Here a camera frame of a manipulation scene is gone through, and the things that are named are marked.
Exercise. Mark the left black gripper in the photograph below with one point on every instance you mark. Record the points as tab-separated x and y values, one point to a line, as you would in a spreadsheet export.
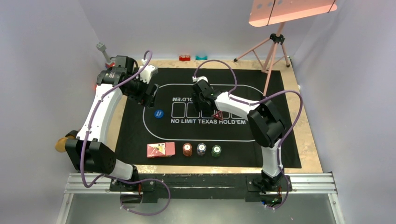
147	100

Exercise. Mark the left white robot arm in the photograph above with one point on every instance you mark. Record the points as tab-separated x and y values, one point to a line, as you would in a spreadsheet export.
87	148

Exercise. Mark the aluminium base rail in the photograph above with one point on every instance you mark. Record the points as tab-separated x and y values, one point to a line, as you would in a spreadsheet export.
202	199

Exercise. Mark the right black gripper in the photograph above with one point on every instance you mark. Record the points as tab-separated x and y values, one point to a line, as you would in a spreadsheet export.
198	105

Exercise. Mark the pink playing card box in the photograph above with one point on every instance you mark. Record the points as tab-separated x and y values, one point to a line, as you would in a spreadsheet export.
156	150

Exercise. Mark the blue poker chip stack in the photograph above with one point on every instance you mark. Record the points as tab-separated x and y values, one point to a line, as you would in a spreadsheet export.
201	149

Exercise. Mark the red small block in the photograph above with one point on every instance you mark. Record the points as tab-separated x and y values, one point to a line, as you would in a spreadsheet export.
184	58

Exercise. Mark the green poker chip stack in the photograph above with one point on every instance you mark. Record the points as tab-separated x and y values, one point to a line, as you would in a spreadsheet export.
216	151

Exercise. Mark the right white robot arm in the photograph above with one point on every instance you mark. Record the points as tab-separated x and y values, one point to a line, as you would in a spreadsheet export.
264	119

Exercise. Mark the pink music stand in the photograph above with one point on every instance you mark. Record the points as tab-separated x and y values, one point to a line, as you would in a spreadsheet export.
270	12

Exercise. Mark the red triangular button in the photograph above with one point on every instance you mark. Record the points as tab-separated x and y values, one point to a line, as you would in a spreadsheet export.
218	115

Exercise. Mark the teal small block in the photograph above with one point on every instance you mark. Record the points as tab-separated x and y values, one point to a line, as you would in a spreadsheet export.
201	57

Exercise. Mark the blue round dealer button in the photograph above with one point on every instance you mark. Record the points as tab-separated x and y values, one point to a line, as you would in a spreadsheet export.
158	114

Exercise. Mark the black poker table mat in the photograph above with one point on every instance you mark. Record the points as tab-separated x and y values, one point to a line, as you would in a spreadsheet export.
182	124

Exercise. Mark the red poker chip stack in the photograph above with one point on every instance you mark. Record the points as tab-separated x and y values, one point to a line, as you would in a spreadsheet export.
187	149

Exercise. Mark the gold microphone on stand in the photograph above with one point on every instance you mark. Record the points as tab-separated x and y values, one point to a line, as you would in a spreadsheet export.
60	144

